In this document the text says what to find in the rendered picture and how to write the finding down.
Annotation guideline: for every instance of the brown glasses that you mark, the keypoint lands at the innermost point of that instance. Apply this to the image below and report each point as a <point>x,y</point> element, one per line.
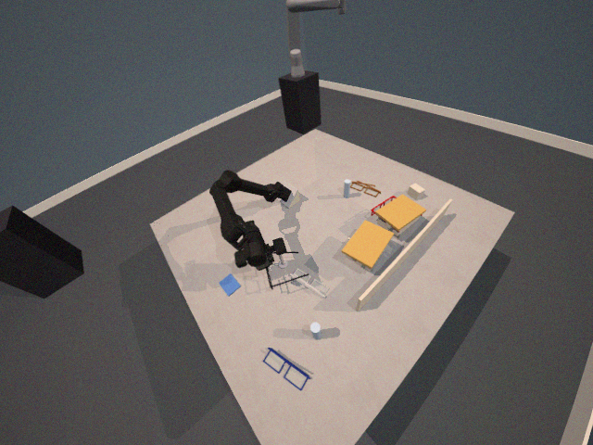
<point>369,190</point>

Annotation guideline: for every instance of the long beige flat panel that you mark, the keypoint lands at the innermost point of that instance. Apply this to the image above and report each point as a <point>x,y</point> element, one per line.
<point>366,296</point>

